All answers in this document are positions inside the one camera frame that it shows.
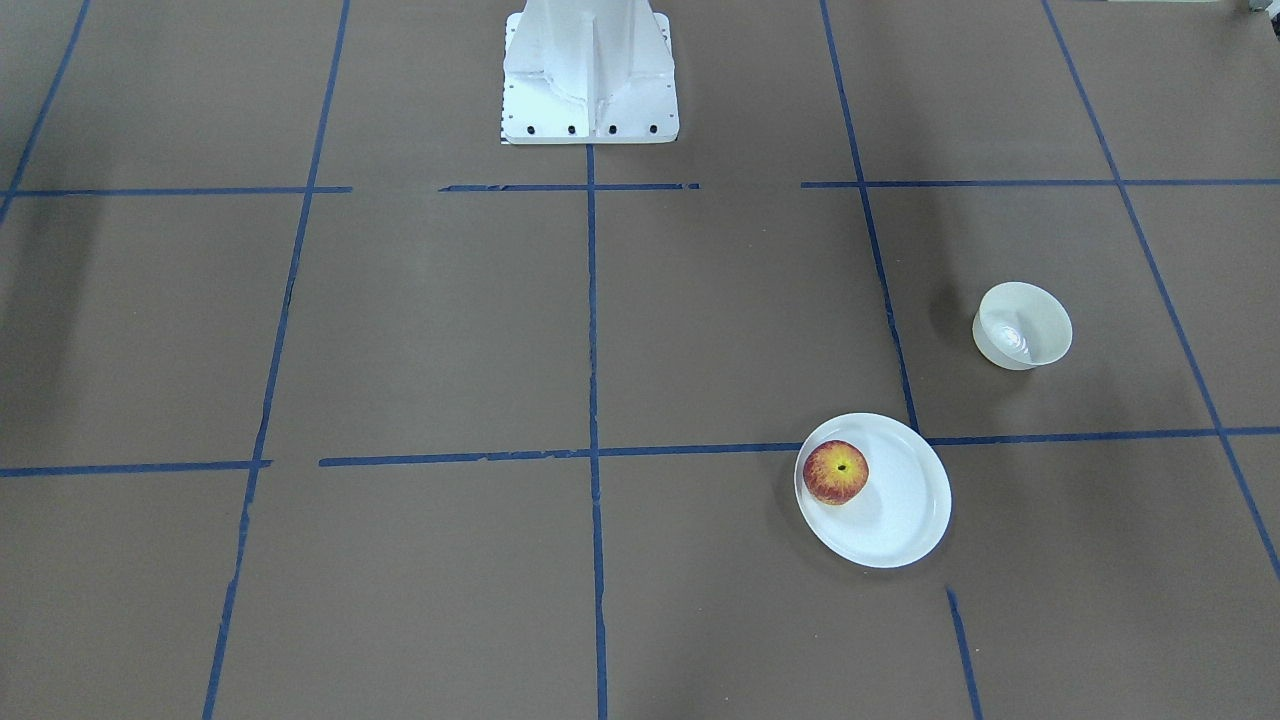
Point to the red yellow apple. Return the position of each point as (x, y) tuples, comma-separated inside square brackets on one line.
[(835, 472)]

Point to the white bowl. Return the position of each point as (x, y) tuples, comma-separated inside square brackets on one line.
[(1019, 326)]

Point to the white plate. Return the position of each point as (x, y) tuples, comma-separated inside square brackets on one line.
[(902, 512)]

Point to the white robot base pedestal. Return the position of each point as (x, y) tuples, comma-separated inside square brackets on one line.
[(588, 72)]

